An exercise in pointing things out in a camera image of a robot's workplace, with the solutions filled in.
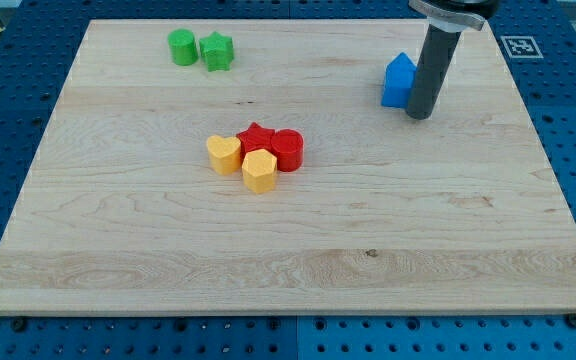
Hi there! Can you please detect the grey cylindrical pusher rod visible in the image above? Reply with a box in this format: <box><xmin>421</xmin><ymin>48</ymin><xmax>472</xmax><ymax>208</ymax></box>
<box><xmin>406</xmin><ymin>24</ymin><xmax>461</xmax><ymax>120</ymax></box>

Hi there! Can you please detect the red star block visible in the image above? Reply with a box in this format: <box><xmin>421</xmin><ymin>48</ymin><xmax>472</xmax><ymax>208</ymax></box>
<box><xmin>236</xmin><ymin>122</ymin><xmax>275</xmax><ymax>159</ymax></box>

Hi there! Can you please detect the black board stop bolt left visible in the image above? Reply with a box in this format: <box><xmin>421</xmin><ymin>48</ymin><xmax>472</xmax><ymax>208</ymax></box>
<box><xmin>10</xmin><ymin>317</ymin><xmax>27</xmax><ymax>333</ymax></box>

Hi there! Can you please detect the black board stop bolt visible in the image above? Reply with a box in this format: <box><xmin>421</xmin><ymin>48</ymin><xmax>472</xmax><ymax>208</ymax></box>
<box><xmin>10</xmin><ymin>317</ymin><xmax>27</xmax><ymax>333</ymax></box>
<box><xmin>565</xmin><ymin>313</ymin><xmax>576</xmax><ymax>329</ymax></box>

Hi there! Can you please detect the red cylinder block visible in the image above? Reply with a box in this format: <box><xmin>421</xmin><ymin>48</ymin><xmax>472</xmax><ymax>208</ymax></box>
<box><xmin>271</xmin><ymin>129</ymin><xmax>304</xmax><ymax>172</ymax></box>

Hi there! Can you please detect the white fiducial marker tag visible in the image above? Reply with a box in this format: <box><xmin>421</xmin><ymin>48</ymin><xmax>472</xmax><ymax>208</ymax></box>
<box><xmin>501</xmin><ymin>35</ymin><xmax>543</xmax><ymax>59</ymax></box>

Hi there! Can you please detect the yellow hexagon block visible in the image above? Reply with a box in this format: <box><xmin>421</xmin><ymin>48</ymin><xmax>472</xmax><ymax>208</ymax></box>
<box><xmin>242</xmin><ymin>149</ymin><xmax>277</xmax><ymax>194</ymax></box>

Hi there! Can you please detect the blue house-shaped block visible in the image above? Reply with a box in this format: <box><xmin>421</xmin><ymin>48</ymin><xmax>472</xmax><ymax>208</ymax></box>
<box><xmin>381</xmin><ymin>52</ymin><xmax>416</xmax><ymax>108</ymax></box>

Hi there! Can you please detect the light wooden board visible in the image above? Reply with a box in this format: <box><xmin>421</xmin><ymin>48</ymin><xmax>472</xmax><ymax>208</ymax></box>
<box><xmin>0</xmin><ymin>19</ymin><xmax>576</xmax><ymax>317</ymax></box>

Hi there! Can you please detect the green star block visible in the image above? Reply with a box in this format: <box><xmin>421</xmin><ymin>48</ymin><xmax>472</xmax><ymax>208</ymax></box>
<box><xmin>199</xmin><ymin>32</ymin><xmax>234</xmax><ymax>72</ymax></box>

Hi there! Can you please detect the black robot arm flange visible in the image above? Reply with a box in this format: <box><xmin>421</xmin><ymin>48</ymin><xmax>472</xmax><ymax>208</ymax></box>
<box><xmin>408</xmin><ymin>0</ymin><xmax>500</xmax><ymax>33</ymax></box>

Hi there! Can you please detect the yellow heart block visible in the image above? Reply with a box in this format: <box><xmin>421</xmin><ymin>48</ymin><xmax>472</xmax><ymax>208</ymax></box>
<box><xmin>206</xmin><ymin>135</ymin><xmax>242</xmax><ymax>175</ymax></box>

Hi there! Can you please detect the black board stop bolt right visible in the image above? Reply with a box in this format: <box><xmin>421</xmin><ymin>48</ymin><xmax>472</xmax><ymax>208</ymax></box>
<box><xmin>565</xmin><ymin>313</ymin><xmax>576</xmax><ymax>329</ymax></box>

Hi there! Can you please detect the green cylinder block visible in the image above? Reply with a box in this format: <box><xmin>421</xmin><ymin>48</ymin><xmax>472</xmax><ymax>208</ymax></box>
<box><xmin>167</xmin><ymin>28</ymin><xmax>198</xmax><ymax>66</ymax></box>

